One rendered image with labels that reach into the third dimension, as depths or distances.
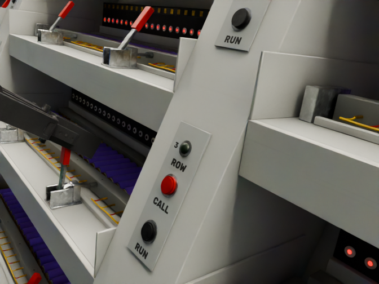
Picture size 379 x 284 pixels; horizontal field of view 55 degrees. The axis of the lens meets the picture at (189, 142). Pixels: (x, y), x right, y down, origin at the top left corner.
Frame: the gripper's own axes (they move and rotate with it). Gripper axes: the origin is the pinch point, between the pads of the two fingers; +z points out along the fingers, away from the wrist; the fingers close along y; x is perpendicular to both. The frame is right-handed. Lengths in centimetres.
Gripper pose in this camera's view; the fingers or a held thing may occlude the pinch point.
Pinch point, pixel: (70, 135)
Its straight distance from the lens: 48.4
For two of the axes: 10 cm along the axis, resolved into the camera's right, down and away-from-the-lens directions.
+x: 5.0, -8.7, 0.5
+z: 6.1, 3.9, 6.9
